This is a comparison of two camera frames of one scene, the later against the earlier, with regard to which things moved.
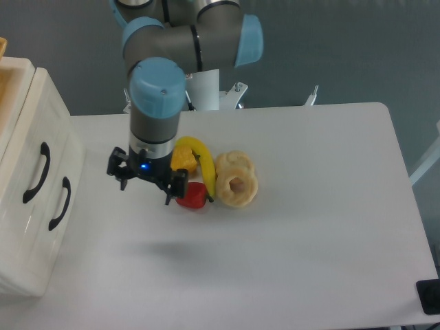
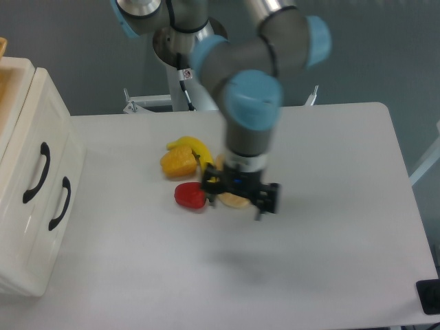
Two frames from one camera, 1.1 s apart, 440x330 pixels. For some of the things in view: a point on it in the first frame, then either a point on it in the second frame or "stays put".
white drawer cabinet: x=42 y=177 stays put
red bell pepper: x=195 y=195 stays put
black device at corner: x=429 y=295 stays put
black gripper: x=159 y=170 to x=232 y=179
